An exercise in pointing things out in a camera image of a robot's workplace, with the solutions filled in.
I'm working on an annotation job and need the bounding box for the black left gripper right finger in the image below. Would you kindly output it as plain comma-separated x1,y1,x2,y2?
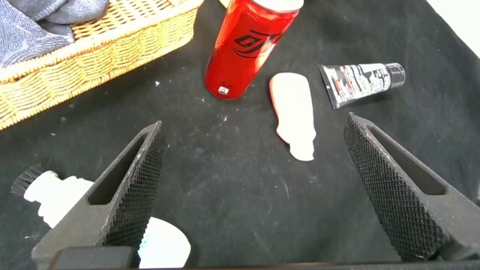
343,112,480,263

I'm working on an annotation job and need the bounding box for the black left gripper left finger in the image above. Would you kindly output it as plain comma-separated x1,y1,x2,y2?
31,120,169,269

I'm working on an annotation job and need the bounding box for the black cosmetic tube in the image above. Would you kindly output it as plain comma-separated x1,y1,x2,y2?
317,62,407,110

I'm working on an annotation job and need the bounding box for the red drink can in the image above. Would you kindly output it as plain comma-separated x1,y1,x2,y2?
203,0,305,101

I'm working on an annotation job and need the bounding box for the wicker basket with kitchenware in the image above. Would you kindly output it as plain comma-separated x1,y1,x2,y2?
0,0,206,131

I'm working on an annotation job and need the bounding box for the white brush bottle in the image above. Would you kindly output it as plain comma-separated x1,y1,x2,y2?
10,164,192,269

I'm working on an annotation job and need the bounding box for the black tablecloth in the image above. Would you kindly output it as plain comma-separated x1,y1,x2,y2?
0,0,480,269

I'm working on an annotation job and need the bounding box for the pink squeeze bottle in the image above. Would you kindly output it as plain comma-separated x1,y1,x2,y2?
268,72,317,162

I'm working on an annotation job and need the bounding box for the grey cloth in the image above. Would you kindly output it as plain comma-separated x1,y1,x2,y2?
0,0,110,69

